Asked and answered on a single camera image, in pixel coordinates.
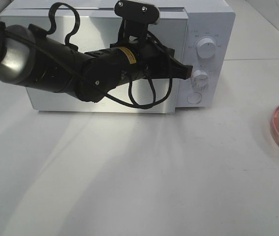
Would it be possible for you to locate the white timer knob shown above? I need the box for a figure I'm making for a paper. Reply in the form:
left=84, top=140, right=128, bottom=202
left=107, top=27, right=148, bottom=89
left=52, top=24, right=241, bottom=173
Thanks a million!
left=191, top=70, right=209, bottom=88

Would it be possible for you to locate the white microwave oven body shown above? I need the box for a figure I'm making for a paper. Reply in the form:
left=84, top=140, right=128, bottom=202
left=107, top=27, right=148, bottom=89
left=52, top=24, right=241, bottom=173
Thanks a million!
left=0, top=0, right=236, bottom=113

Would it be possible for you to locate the black left camera cable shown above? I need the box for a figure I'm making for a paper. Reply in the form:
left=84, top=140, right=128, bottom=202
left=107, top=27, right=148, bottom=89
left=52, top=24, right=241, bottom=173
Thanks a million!
left=47, top=2, right=174, bottom=109

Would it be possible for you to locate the round white door button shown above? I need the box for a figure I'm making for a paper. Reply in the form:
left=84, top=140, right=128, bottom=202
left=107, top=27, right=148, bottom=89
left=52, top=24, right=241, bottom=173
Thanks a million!
left=186, top=92, right=202, bottom=104

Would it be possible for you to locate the upper white power knob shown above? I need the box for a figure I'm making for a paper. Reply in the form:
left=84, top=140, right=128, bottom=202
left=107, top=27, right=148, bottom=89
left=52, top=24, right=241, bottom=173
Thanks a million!
left=196, top=36, right=217, bottom=59

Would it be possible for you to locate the white microwave door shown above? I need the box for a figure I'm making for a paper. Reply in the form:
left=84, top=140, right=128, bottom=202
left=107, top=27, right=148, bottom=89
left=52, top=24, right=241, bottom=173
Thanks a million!
left=0, top=11, right=189, bottom=114

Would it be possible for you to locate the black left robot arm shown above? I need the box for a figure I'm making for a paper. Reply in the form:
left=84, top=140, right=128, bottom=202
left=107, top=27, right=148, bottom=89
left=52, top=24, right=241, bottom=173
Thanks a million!
left=0, top=22, right=192, bottom=103

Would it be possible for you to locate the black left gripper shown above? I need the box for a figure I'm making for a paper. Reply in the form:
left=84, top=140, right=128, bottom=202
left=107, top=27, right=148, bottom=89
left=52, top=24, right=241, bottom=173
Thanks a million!
left=111, top=40, right=193, bottom=81

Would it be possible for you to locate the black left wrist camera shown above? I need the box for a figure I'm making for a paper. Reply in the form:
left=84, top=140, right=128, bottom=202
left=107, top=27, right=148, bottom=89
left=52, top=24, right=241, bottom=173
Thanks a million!
left=114, top=0, right=160, bottom=25

